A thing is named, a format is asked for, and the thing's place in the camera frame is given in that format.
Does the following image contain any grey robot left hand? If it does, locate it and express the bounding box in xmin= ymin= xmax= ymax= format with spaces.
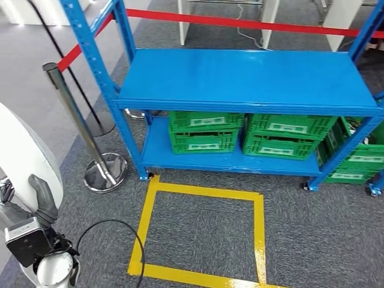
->
xmin=0 ymin=174 xmax=59 ymax=234

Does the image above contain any white curved car body part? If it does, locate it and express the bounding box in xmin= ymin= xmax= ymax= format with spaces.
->
xmin=0 ymin=102 xmax=64 ymax=212

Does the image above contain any red barrier belt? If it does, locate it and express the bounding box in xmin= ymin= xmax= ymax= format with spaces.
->
xmin=125 ymin=8 xmax=384 ymax=40
xmin=56 ymin=13 xmax=116 ymax=73

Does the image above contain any green plastic crate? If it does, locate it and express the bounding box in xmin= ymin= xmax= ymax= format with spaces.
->
xmin=168 ymin=129 xmax=241 ymax=155
xmin=167 ymin=110 xmax=245 ymax=135
xmin=324 ymin=164 xmax=381 ymax=185
xmin=245 ymin=113 xmax=339 ymax=140
xmin=242 ymin=134 xmax=321 ymax=161
xmin=315 ymin=116 xmax=384 ymax=172

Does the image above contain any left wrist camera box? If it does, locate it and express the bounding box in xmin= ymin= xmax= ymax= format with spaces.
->
xmin=4 ymin=216 xmax=52 ymax=268

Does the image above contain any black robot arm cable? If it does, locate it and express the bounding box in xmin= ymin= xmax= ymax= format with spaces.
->
xmin=76 ymin=218 xmax=146 ymax=288

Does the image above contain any black stanchion post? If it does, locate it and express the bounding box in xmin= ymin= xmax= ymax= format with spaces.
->
xmin=26 ymin=0 xmax=116 ymax=138

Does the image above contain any white floor cable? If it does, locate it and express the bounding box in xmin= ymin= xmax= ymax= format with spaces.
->
xmin=235 ymin=4 xmax=272 ymax=52

